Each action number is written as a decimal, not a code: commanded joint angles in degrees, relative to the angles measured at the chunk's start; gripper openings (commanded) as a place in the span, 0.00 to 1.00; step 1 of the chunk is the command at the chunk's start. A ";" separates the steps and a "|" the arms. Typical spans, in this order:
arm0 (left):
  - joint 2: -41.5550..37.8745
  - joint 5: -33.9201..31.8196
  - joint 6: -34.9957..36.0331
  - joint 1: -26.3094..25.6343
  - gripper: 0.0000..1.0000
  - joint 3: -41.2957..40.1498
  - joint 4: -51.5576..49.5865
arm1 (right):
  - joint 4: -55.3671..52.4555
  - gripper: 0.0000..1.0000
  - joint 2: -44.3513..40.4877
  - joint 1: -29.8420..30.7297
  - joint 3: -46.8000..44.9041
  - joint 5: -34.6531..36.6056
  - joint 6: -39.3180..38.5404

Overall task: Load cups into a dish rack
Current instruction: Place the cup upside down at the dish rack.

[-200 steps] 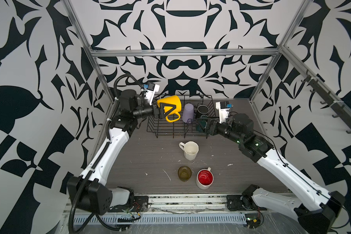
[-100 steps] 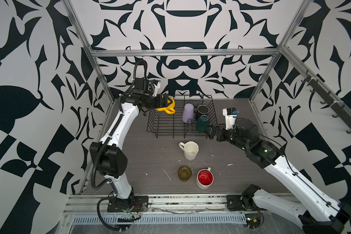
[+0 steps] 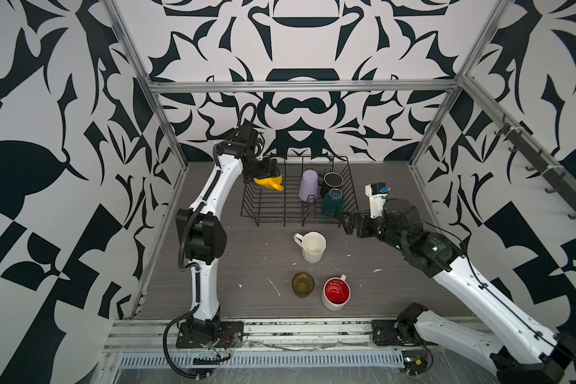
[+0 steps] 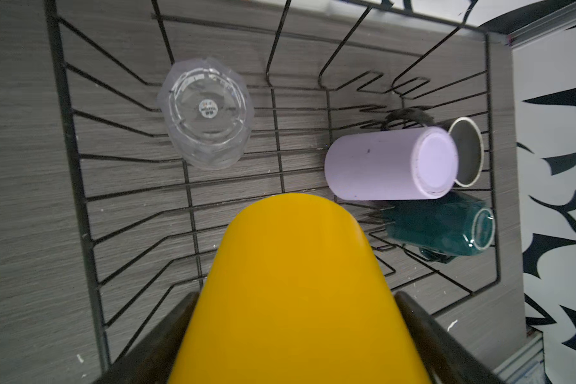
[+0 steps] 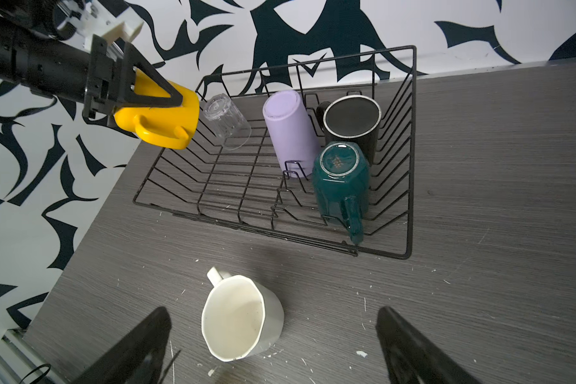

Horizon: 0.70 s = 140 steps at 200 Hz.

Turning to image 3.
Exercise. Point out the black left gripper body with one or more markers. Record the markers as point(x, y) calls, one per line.
point(260, 170)

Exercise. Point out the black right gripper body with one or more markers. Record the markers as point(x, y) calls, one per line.
point(369, 226)

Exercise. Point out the yellow mug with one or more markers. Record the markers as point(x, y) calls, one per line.
point(271, 183)

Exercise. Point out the green mug cream inside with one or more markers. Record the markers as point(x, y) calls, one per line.
point(333, 203)

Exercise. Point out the lilac cup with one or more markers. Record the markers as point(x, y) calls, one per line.
point(308, 189)

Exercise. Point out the black mug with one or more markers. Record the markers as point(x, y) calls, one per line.
point(331, 180)

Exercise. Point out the cream white cup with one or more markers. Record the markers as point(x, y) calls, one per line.
point(312, 244)

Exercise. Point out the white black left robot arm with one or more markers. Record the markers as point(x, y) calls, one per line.
point(203, 239)

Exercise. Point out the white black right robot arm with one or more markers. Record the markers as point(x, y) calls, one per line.
point(519, 349)

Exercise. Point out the white mug red inside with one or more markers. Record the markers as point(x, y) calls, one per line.
point(336, 293)

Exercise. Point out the olive glass cup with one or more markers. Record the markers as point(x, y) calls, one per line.
point(303, 284)

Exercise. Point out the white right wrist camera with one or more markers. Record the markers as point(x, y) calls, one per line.
point(377, 194)

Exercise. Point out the black wire dish rack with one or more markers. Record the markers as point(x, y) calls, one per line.
point(270, 206)

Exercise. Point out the grey wall hook rail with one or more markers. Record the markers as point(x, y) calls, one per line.
point(540, 162)

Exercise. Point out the white slotted cable duct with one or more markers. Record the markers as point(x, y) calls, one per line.
point(250, 359)

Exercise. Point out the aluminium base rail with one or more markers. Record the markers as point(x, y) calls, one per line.
point(146, 334)

